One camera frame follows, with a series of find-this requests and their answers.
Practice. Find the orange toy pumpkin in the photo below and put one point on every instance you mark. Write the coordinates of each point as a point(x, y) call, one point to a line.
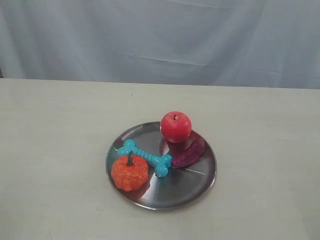
point(130, 172)

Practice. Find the round stainless steel plate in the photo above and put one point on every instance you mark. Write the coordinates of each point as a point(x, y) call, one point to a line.
point(181, 186)

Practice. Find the red apple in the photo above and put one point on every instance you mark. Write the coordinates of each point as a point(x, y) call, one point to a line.
point(175, 127)

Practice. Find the teal toy bone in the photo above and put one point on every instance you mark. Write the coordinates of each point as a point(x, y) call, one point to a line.
point(161, 164)

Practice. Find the grey-blue backdrop cloth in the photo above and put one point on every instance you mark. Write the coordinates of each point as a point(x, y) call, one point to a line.
point(247, 43)

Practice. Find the purple sweet potato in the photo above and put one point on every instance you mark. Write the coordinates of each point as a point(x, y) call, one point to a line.
point(189, 156)

